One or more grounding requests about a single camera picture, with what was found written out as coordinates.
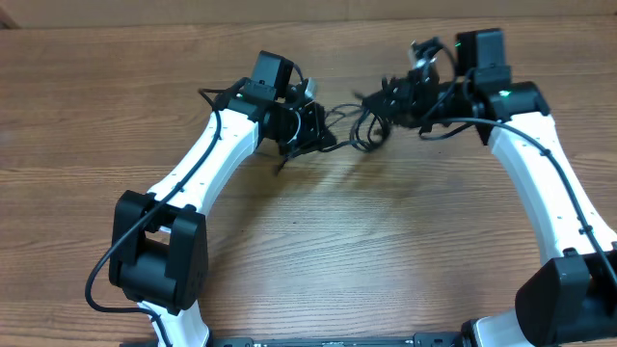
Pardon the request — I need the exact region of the thin black USB cable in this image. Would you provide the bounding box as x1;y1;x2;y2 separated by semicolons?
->
273;142;338;175

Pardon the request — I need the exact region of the thick black USB cable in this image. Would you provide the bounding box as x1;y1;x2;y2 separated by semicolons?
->
325;103;392;153

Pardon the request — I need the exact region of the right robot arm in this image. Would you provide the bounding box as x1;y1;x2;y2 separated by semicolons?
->
362;28;616;346

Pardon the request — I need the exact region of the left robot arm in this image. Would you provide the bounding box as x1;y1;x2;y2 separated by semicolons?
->
108;51;335;346

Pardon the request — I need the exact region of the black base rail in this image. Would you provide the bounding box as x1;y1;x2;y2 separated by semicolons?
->
205;332;472;347

